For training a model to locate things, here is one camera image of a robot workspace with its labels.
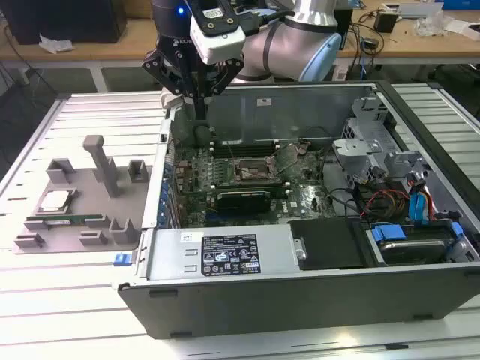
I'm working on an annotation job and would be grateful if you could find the hard disk blue carrier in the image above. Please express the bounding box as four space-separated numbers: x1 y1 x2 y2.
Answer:
365 220 470 268

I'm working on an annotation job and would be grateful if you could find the wooden desk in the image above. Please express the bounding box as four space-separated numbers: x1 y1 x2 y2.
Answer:
0 7 480 93

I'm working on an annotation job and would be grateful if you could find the silver drive cage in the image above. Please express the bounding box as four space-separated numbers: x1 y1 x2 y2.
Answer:
331 136 372 191

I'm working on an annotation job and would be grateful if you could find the black cylinder part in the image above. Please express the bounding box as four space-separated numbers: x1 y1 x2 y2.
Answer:
193 125 212 146

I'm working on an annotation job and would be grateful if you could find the grey case latch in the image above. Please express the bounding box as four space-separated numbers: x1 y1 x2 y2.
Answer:
160 89 185 110

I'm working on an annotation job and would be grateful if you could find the black graphics card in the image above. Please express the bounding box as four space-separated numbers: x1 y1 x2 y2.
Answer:
215 189 273 217

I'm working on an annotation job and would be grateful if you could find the black round cable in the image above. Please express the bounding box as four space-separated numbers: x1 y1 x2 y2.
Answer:
324 185 363 219

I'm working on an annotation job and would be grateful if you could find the black grey PC case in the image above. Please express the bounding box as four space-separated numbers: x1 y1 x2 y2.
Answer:
112 78 480 341

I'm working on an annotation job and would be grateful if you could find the yellow wire bundle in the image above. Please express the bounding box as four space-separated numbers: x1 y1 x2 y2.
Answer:
389 190 410 215

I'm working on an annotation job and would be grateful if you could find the red wire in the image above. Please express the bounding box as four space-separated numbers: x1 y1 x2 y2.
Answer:
360 189 398 218

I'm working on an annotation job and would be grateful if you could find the green motherboard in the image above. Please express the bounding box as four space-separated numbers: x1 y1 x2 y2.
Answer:
170 139 341 229

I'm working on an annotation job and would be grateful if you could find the silver metal bracket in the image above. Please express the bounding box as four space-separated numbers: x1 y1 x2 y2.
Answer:
343 95 393 151

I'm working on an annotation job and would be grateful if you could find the white flat box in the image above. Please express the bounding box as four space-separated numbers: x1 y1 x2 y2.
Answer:
445 18 480 41

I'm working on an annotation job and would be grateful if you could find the orange wire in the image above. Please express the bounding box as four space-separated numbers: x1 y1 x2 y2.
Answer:
419 189 436 223

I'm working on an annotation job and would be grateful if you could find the green RAM stick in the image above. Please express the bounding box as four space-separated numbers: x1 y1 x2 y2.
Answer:
25 213 105 227
209 181 290 200

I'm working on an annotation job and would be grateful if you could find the black power connector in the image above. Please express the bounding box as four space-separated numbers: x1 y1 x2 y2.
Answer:
369 164 389 183

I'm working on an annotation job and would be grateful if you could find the silver CPU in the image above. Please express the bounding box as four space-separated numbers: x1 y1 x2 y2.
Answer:
39 190 77 215

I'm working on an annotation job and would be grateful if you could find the black RAM slot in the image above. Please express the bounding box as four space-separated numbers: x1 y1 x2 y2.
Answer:
209 143 281 150
209 139 280 146
209 151 281 158
209 147 281 154

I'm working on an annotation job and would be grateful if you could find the black plastic bay cover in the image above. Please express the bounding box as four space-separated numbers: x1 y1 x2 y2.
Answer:
289 218 371 272

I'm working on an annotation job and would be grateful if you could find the metal socket cover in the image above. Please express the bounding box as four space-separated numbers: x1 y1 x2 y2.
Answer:
266 144 303 176

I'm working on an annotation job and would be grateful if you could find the cardboard box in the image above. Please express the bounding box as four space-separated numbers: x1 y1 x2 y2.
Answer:
126 0 153 19

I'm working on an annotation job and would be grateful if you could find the grey parts rack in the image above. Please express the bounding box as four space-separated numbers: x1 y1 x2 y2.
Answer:
13 134 153 256

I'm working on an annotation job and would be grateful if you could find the black adapter cube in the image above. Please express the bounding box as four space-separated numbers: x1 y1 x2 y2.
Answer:
373 10 398 34

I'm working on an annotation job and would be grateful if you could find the grey flat device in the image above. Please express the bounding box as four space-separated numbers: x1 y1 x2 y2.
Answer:
381 1 446 20

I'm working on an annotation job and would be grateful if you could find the silver power supply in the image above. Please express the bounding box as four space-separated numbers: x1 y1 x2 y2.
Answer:
144 223 301 281

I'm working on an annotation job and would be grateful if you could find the black camera cable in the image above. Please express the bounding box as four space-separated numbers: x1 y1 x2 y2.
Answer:
243 9 298 33

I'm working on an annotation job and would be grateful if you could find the clear plastic bag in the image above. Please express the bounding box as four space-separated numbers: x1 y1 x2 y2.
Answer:
413 10 453 38

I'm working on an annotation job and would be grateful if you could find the blue data wire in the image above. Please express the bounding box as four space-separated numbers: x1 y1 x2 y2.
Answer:
407 170 436 227

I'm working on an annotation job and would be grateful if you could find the black computer tower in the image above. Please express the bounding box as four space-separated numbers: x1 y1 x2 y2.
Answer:
0 0 128 46

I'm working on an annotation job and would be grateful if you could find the white crumpled paper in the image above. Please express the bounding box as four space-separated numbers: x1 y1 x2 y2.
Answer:
38 34 75 54

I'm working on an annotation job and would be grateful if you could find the grey latch bracket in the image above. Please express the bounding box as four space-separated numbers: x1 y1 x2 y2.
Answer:
382 149 432 185

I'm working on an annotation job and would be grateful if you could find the CPU socket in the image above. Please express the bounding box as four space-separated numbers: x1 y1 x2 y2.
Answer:
232 155 281 185

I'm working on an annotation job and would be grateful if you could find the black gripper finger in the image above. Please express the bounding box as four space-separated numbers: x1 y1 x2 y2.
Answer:
141 48 202 122
200 59 245 122

